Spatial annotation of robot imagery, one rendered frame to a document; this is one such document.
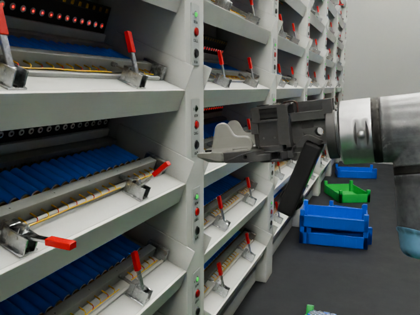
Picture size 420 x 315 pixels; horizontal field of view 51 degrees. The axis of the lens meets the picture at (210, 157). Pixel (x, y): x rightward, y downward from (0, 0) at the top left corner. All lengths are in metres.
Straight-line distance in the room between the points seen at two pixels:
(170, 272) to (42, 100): 0.51
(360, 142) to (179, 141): 0.41
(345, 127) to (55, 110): 0.37
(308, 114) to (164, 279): 0.46
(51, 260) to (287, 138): 0.35
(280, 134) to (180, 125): 0.32
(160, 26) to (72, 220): 0.44
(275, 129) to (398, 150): 0.16
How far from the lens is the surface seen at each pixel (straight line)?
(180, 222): 0.93
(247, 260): 1.49
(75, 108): 0.61
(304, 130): 0.64
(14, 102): 0.52
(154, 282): 0.89
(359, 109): 0.61
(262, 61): 1.56
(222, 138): 0.65
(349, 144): 0.60
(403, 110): 0.60
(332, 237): 2.10
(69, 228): 0.63
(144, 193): 0.77
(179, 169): 0.90
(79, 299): 0.76
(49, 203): 0.64
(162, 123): 0.91
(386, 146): 0.60
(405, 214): 0.61
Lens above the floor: 0.72
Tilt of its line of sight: 9 degrees down
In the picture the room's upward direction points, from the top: straight up
